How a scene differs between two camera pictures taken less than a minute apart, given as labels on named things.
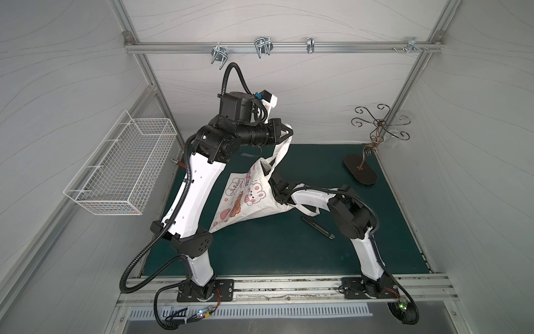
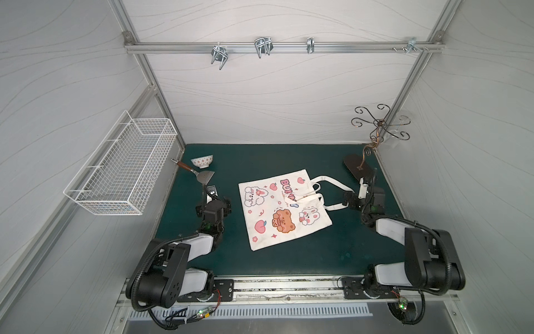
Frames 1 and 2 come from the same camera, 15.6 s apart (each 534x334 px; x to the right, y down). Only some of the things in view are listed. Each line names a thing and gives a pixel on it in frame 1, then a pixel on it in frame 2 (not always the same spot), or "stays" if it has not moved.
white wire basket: (121, 172) stays
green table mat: (290, 242) stays
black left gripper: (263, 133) -> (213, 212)
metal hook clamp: (263, 45) stays
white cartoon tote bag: (247, 193) -> (286, 206)
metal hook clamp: (220, 53) stays
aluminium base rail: (427, 289) stays
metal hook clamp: (311, 44) stays
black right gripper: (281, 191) -> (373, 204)
